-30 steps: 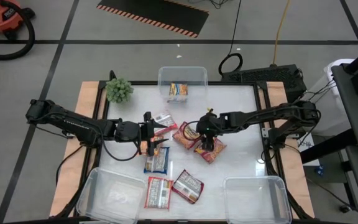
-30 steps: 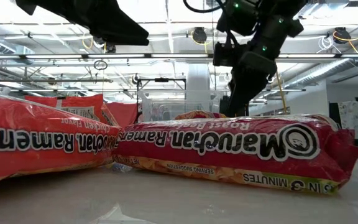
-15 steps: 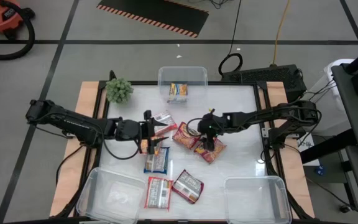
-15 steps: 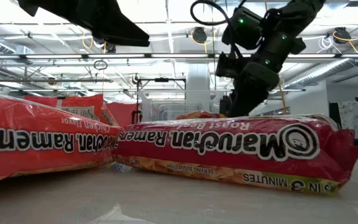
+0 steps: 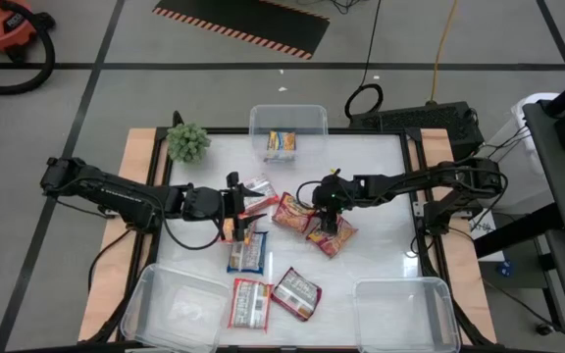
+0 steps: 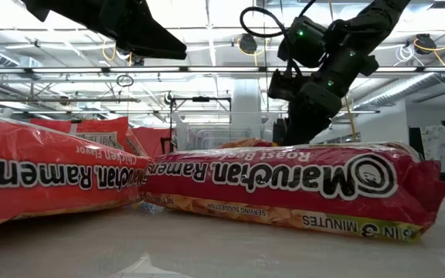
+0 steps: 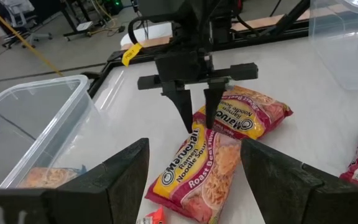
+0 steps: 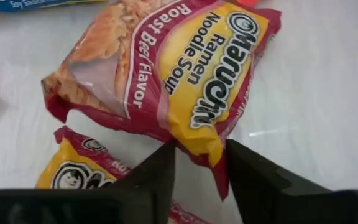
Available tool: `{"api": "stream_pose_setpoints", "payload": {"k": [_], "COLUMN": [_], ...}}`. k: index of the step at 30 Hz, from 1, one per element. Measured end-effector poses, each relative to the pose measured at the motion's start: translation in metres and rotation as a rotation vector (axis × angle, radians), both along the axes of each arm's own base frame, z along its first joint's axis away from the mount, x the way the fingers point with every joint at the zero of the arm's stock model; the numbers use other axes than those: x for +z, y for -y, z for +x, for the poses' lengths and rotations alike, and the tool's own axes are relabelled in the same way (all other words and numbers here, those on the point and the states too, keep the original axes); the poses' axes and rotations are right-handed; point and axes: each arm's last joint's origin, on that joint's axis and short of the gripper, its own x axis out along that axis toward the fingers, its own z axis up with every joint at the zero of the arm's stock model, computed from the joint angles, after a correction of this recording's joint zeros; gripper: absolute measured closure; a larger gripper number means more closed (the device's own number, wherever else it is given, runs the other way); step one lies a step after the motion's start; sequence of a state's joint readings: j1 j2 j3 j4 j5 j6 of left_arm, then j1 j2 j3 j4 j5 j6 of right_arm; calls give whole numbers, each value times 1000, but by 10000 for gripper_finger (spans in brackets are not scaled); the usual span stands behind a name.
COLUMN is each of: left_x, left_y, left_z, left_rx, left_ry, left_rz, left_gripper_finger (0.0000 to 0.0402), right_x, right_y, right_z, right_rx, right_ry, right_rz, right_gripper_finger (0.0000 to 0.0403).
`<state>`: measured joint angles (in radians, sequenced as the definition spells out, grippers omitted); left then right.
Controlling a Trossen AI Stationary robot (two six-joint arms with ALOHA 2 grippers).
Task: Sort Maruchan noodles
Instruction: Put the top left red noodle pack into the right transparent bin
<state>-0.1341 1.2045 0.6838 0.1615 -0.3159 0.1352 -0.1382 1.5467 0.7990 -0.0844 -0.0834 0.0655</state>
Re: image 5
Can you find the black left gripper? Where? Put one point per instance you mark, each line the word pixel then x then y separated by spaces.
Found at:
pixel 204 203

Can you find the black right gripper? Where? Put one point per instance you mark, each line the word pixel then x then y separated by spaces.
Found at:
pixel 334 193

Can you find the dark red beef ramen pack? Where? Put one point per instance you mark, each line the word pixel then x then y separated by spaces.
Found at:
pixel 292 213
pixel 296 294
pixel 344 237

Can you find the blue ramen pack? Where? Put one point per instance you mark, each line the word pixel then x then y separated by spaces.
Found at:
pixel 281 143
pixel 248 255

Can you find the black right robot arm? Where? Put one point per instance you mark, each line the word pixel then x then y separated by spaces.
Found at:
pixel 410 181

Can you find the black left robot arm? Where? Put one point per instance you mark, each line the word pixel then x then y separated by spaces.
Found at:
pixel 116 193

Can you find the green artificial plant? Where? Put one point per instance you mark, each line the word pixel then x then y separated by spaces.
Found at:
pixel 188 142

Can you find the clear plastic bin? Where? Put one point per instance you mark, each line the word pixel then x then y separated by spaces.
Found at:
pixel 405 314
pixel 174 304
pixel 307 120

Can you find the white paper sheet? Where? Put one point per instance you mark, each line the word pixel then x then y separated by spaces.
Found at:
pixel 488 245

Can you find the small blue object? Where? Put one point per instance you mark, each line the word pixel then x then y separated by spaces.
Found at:
pixel 504 267

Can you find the black hazard-striped floor mat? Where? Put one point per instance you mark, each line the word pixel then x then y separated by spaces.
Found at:
pixel 243 19

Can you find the black desk leg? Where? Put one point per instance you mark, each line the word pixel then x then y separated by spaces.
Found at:
pixel 518 230

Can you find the white container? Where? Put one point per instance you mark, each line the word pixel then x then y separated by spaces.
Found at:
pixel 532 105

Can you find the grey side desk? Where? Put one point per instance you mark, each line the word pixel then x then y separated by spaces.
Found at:
pixel 562 186

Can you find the black caster wheel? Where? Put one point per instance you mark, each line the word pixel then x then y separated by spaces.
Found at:
pixel 544 329

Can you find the red vacuum cleaner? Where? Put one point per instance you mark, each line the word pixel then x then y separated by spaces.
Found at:
pixel 51 54

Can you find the black table frame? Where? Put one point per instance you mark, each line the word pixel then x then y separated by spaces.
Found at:
pixel 361 131

